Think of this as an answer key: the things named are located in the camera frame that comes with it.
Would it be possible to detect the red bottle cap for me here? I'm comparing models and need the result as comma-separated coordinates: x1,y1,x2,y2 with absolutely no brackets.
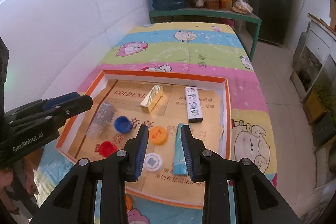
95,141,117,158

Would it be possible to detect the teal rectangular box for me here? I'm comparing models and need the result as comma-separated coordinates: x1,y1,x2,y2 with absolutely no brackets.
173,123,188,176

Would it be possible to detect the orange bottle cap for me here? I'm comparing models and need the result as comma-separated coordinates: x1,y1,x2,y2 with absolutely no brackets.
149,126,168,145
125,195,133,211

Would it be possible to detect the white QR bottle cap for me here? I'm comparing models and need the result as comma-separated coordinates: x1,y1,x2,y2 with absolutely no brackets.
143,153,163,172

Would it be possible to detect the clear glitter rectangular box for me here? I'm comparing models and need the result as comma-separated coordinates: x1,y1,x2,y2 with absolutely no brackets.
85,102,116,140

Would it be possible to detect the blue bottle cap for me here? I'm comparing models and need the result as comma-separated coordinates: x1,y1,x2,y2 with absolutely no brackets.
114,116,132,134

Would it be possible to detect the white Hello Kitty box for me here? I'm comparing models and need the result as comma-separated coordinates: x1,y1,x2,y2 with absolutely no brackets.
185,86,203,123

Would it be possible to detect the gold rectangular box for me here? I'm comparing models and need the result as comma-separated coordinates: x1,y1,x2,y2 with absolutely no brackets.
140,85,164,113

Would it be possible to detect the shallow orange-rimmed cardboard box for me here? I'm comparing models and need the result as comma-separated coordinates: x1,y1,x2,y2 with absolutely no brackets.
56,70,231,209

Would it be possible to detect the colourful cartoon sheep bedsheet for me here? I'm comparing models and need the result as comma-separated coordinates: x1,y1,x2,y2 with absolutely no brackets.
37,22,277,223

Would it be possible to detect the grey kitchen counter cabinet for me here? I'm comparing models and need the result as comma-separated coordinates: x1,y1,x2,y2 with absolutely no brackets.
290,14,335,189

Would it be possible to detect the green low bench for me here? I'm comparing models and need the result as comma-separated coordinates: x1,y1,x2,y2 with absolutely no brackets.
149,8,262,61

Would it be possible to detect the plastic bag of buns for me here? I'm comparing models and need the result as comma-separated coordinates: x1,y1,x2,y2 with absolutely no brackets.
232,0,253,15

